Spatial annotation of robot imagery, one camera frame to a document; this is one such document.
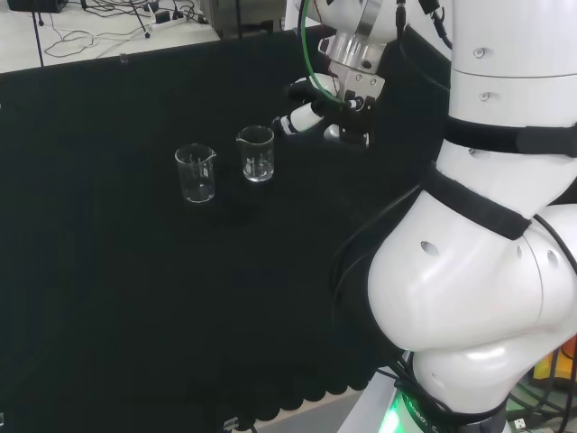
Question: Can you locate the black bench cloth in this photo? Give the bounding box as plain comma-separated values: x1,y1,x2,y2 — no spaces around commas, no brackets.
0,22,453,423

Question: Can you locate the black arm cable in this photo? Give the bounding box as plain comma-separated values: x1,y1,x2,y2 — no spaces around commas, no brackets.
328,183,425,375

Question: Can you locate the black box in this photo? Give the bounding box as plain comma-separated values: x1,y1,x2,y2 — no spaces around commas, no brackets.
7,0,69,14

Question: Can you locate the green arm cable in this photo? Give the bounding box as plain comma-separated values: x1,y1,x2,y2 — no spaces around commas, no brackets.
300,0,353,110

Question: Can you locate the thin black floor cable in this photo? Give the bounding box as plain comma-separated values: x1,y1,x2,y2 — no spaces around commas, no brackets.
44,7,151,60

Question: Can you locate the black tripod leg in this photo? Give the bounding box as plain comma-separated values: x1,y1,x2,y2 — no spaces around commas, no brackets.
129,0,153,40

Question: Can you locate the clear glass beaker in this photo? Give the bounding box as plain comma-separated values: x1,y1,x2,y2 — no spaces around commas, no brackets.
235,125,276,184
174,143,218,205

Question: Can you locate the white power strip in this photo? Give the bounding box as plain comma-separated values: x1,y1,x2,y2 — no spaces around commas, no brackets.
147,15,188,32

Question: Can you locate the black tripod pole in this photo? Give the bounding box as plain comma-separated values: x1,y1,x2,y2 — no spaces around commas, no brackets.
31,0,47,69

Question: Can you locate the grey metal cabinet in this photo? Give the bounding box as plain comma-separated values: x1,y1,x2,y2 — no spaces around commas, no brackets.
199,0,287,41

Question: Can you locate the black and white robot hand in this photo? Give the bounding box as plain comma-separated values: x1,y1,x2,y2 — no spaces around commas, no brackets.
272,62,387,149

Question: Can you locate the yellow stop button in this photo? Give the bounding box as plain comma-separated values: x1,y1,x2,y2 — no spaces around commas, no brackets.
533,342,577,390

